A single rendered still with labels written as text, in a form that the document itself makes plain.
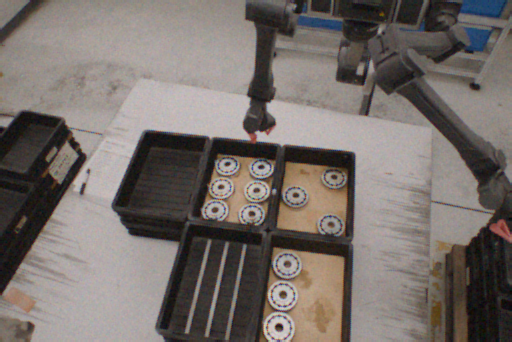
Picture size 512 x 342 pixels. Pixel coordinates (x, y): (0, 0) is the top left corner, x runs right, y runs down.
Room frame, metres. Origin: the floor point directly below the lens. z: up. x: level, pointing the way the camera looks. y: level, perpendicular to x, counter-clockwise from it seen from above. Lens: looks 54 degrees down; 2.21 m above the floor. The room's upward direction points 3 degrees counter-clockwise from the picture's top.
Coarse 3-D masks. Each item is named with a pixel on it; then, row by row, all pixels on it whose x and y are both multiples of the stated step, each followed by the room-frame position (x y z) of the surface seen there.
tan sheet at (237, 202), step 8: (240, 160) 1.04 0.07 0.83; (248, 160) 1.04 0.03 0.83; (272, 160) 1.03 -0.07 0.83; (240, 168) 1.00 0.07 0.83; (248, 168) 1.00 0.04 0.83; (216, 176) 0.96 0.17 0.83; (240, 176) 0.96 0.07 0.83; (248, 176) 0.95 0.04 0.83; (272, 176) 0.95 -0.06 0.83; (240, 184) 0.92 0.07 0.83; (208, 192) 0.88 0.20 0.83; (240, 192) 0.88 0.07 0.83; (256, 192) 0.87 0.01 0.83; (208, 200) 0.85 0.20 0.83; (232, 200) 0.84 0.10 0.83; (240, 200) 0.84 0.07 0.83; (232, 208) 0.80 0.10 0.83; (240, 208) 0.80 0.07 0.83; (264, 208) 0.80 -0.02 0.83; (232, 216) 0.77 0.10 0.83; (264, 224) 0.73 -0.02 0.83
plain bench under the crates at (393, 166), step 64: (128, 128) 1.38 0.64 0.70; (192, 128) 1.36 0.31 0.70; (320, 128) 1.31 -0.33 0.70; (384, 128) 1.29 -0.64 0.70; (384, 192) 0.92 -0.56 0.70; (64, 256) 0.69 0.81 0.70; (128, 256) 0.68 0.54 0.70; (384, 256) 0.62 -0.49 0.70; (64, 320) 0.43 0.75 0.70; (128, 320) 0.42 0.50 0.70; (384, 320) 0.38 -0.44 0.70
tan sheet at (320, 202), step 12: (288, 168) 0.99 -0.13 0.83; (300, 168) 0.98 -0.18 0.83; (312, 168) 0.98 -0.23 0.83; (324, 168) 0.98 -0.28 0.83; (288, 180) 0.92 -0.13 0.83; (300, 180) 0.92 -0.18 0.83; (312, 180) 0.92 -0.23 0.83; (312, 192) 0.86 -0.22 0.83; (324, 192) 0.86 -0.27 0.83; (336, 192) 0.85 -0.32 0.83; (312, 204) 0.80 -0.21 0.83; (324, 204) 0.80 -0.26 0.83; (336, 204) 0.80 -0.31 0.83; (288, 216) 0.76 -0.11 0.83; (300, 216) 0.75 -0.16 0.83; (312, 216) 0.75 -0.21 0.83; (288, 228) 0.70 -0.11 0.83; (300, 228) 0.70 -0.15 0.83; (312, 228) 0.70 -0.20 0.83
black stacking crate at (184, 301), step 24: (192, 240) 0.67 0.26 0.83; (216, 240) 0.67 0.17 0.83; (240, 240) 0.66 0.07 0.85; (192, 264) 0.58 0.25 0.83; (216, 264) 0.57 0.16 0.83; (192, 288) 0.49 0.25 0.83; (240, 288) 0.48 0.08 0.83; (168, 312) 0.39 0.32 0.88; (216, 312) 0.40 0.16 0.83; (240, 312) 0.40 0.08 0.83; (216, 336) 0.32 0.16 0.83; (240, 336) 0.32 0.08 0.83
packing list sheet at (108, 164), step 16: (112, 144) 1.28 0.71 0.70; (128, 144) 1.27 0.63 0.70; (96, 160) 1.18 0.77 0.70; (112, 160) 1.18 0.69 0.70; (128, 160) 1.17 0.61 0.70; (80, 176) 1.09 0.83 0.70; (96, 176) 1.09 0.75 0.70; (112, 176) 1.08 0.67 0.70; (96, 192) 1.00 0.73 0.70; (112, 192) 0.99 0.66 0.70
